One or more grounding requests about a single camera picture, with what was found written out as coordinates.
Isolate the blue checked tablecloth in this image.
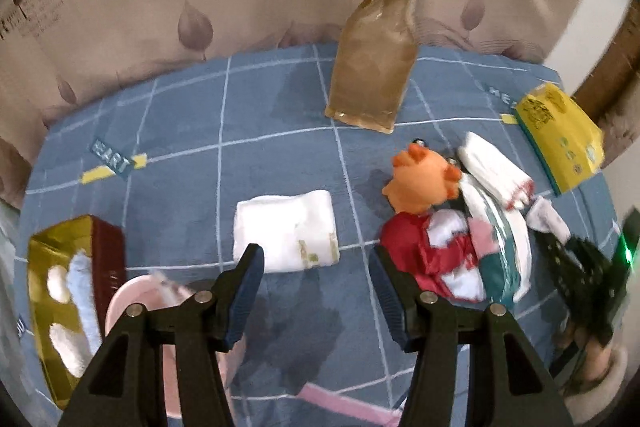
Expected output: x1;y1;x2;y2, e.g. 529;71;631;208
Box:
17;44;626;427

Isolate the white sock with red trim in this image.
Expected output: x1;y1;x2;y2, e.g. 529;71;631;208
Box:
457;132;535;210

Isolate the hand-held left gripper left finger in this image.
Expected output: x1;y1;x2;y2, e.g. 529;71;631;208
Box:
57;243;266;427

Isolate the white printed packet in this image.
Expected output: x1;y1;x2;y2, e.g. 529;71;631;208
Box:
505;199;571;303

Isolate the kraft paper snack pouch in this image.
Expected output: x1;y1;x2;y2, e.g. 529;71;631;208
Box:
324;0;420;135

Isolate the white towel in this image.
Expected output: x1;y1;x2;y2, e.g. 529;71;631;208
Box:
232;189;341;274

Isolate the green white striped cloth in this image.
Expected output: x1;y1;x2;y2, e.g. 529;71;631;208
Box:
475;192;521;308

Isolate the person's right hand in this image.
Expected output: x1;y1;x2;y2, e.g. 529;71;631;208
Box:
562;327;618;383

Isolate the red and white cloth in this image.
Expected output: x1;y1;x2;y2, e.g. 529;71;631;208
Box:
381;209;493;303

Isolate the white fluffy cuff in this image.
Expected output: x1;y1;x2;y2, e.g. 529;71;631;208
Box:
47;324;91;378

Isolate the gold tin box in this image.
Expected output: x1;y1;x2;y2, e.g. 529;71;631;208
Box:
27;214;127;410

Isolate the white spoon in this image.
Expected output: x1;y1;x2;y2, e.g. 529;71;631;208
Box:
150;272;193;300

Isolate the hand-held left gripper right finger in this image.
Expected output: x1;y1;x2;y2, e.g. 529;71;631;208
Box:
369;244;573;427

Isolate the brown wooden door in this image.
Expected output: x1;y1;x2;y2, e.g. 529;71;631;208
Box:
572;2;640;132

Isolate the pink mug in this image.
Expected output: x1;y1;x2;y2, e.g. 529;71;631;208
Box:
105;274;236;418

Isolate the yellow tissue pack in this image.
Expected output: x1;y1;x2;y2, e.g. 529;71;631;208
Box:
515;82;605;196

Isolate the black gold patterned cloth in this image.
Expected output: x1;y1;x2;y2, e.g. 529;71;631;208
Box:
537;229;591;303

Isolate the orange plush toy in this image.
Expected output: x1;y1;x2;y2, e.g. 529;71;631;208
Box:
382;139;463;214

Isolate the light blue fluffy sock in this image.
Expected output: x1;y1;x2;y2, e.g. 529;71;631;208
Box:
67;252;103;353

